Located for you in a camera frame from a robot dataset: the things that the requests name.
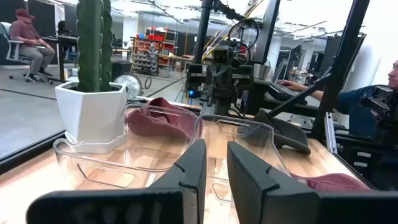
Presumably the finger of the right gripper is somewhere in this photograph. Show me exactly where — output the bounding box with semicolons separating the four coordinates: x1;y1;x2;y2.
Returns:
201;65;221;116
220;65;237;116

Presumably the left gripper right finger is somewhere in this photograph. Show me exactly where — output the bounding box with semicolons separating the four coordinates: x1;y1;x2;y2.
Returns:
226;141;398;224

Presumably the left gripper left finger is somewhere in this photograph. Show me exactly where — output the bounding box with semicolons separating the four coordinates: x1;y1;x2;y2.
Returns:
26;139;208;224

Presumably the maroon cap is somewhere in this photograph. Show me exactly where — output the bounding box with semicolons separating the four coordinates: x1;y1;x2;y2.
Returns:
126;97;203;141
290;172;371;192

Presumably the dark grey cap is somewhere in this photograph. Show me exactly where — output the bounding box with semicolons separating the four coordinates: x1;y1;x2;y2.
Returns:
238;109;312;156

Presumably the metal cup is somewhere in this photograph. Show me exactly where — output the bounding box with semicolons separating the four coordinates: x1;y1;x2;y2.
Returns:
253;63;272;81

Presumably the clear plastic bin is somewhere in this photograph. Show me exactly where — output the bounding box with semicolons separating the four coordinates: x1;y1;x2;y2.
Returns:
52;104;203;190
195;113;293;206

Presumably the storage shelf rack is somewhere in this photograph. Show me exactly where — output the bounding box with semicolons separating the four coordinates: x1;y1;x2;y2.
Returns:
132;29;178;77

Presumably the round floor fan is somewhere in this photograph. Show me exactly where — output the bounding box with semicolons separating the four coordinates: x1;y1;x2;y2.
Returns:
113;73;144;100

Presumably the black box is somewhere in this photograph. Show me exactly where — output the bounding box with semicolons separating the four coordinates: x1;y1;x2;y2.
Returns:
111;60;133;82

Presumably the black monitor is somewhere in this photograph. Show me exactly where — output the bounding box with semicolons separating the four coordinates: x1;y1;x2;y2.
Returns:
317;34;366;78
279;45;302;75

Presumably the silver aluminium extrusion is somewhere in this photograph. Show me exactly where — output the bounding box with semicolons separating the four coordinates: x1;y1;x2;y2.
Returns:
324;111;339;155

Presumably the white plant pot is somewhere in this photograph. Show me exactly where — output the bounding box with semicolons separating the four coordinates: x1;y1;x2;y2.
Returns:
54;81;128;154

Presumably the black drawer cabinet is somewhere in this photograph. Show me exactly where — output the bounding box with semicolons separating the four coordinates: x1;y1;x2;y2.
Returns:
337;133;398;191

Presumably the person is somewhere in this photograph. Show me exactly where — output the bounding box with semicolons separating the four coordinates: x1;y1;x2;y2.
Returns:
276;60;398;139
9;8;56;82
57;20;75;37

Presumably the black device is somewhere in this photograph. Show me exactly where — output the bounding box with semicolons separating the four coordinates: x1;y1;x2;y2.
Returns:
359;85;398;146

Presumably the office chair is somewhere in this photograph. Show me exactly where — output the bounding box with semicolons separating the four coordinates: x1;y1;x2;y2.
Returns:
0;21;55;85

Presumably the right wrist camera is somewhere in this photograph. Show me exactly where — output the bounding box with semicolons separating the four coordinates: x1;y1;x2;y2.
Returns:
212;46;231;65

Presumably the black round frame pole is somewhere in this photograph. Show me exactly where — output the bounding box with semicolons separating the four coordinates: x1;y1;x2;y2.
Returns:
192;0;215;65

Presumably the black diagonal frame brace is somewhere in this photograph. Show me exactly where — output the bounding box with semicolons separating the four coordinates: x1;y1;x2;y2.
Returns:
269;74;332;118

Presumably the black frame post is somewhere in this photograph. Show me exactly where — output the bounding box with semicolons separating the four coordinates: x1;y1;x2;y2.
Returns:
310;0;371;141
253;0;281;65

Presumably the black table edge rail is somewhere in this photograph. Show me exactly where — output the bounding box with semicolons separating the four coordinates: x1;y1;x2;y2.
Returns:
0;129;67;175

